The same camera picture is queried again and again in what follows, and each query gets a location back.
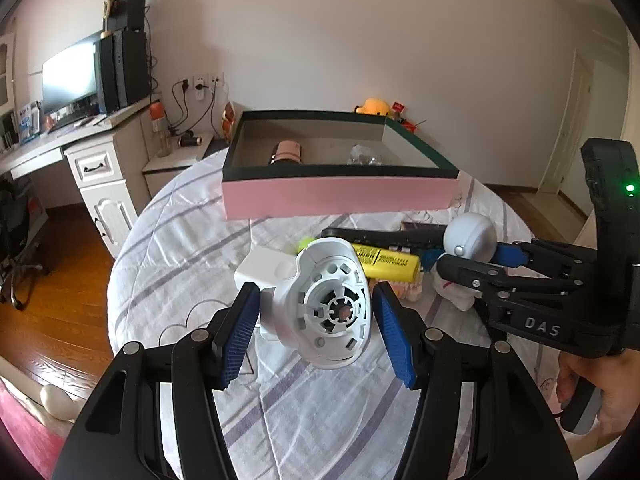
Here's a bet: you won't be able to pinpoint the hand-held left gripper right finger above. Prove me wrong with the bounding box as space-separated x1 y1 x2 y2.
371 281 578 480

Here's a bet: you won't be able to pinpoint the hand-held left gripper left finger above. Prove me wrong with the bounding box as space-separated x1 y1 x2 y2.
52 282 262 480

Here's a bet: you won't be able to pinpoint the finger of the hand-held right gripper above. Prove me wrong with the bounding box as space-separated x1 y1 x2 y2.
495 239 598 282
436 254 587 311

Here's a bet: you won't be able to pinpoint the white astronaut figurine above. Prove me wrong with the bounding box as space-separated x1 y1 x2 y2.
432 212 497 312

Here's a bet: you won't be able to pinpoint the pink white block cube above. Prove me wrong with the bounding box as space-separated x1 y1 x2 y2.
391 280 426 302

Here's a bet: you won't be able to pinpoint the yellow highlighter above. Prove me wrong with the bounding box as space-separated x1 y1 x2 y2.
350 241 421 282

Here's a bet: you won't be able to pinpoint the white plastic gadget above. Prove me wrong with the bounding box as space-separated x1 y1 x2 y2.
257 237 372 372

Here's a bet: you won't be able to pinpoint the long black plastic object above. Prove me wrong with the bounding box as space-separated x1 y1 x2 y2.
320 226 447 254

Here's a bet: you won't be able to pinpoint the pink box with green rim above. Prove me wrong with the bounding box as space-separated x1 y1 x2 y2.
221 110 460 221

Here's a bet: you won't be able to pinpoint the person's right hand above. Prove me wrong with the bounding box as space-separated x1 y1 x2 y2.
556 347 632 441

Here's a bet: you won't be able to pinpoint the white door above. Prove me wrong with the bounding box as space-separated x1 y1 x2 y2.
539 47 597 196

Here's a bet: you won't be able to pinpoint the clear glass bottle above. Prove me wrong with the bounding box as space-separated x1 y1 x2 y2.
347 144 384 167

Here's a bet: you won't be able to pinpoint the red storage box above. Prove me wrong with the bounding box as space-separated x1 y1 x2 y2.
392 101 417 131

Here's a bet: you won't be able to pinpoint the white side table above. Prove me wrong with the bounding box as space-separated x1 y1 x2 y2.
142 132 217 198

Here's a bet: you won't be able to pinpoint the pink cylinder with dark band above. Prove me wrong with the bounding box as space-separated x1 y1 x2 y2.
270 140 305 166

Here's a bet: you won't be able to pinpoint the orange plush toy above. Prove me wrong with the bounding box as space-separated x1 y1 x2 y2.
355 98 394 118

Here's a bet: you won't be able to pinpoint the white desk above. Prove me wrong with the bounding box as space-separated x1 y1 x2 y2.
0 95 162 261

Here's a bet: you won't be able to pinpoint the orange snack bag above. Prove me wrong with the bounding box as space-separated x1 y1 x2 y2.
220 102 239 137

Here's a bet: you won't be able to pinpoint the bottle with orange cap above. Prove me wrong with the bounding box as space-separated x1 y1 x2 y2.
149 101 173 158

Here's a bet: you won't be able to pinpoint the pink blanket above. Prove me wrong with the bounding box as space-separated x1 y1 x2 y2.
0 360 76 480

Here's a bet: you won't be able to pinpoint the black office chair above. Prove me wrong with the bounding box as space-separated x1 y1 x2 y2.
0 180 49 311

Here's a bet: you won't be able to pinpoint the black tower speaker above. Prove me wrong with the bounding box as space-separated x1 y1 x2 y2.
95 36 121 115
112 27 151 109

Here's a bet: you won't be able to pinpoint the computer monitor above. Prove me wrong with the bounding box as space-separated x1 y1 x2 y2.
41 30 101 117

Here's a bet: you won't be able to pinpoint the black box on speakers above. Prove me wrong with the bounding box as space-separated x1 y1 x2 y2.
102 0 147 33

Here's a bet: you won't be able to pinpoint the wall sockets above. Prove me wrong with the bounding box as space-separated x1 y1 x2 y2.
192 72 226 92

